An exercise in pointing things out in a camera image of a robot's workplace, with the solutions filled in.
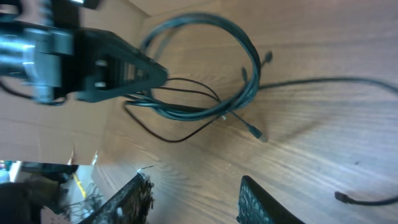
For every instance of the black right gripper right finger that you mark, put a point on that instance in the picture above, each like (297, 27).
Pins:
(256, 205)

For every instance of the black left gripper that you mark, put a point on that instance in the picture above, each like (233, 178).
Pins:
(107, 65)

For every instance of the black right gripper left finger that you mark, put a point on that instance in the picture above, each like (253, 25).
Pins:
(130, 205)

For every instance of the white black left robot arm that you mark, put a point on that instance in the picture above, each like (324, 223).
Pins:
(59, 14)

